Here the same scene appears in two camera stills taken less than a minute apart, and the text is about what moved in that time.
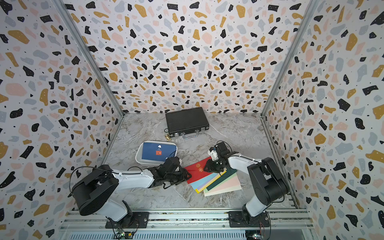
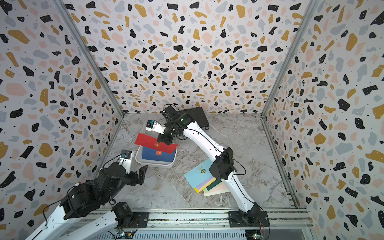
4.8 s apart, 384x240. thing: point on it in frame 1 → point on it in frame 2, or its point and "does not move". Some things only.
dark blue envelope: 157,152 does not move
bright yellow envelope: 222,172 does not move
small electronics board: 123,235 does not move
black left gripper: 184,176 → 135,180
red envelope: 197,170 → 151,142
